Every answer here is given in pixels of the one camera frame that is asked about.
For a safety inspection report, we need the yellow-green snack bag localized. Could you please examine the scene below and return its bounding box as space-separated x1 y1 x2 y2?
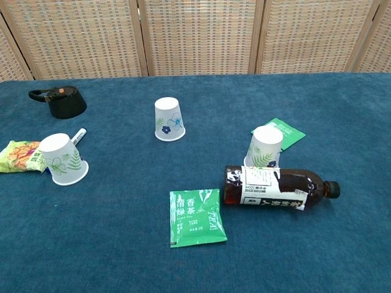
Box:
0 140 48 175

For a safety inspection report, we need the blue tablecloth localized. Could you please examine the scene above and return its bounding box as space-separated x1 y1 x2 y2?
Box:
0 72 391 293

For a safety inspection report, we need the dark tea bottle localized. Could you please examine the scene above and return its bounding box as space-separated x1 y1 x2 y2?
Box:
224 165 342 212

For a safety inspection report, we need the large green tea sachet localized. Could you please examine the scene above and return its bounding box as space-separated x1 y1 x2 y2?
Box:
169 188 228 248

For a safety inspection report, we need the woven folding screen panel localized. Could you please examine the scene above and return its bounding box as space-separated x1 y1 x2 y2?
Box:
136 0 266 77
356 0 391 74
255 0 382 74
0 12 33 82
0 0 150 81

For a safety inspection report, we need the black lid with strap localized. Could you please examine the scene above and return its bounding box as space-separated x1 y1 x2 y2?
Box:
28 86 88 120

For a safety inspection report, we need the paper cup, blue flower print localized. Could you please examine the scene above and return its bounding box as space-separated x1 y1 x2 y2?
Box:
154 96 186 142

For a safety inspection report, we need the small green tea sachet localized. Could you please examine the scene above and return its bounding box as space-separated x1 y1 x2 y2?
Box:
250 117 307 151

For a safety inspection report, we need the paper cup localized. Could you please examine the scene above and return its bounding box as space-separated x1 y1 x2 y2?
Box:
154 96 186 142
243 125 284 168
38 132 90 186

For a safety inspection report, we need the white marker pen, blue cap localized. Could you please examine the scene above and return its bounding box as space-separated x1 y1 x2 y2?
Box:
45 128 87 175

